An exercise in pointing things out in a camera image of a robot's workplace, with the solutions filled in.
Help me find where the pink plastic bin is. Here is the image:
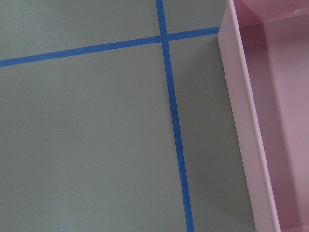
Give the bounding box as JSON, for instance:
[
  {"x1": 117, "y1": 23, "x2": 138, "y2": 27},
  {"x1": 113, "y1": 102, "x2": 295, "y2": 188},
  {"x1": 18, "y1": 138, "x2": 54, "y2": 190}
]
[{"x1": 218, "y1": 0, "x2": 309, "y2": 232}]

